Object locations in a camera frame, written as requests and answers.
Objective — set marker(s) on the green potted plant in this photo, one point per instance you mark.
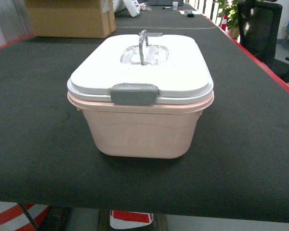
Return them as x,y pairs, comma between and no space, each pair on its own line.
227,11

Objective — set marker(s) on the brown cardboard box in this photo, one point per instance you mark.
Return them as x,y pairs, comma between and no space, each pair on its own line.
71,18

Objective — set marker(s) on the white box lid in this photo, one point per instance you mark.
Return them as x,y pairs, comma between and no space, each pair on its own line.
168,69

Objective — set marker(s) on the white paper cup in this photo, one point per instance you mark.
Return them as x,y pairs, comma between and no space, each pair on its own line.
175,5

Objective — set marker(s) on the red white striped bollard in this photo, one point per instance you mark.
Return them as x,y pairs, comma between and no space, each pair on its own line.
21,217

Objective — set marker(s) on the black mesh office chair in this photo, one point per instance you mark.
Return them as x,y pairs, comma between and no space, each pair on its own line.
258,23

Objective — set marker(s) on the pink plastic storage box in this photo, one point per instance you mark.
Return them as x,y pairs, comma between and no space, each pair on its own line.
149,131

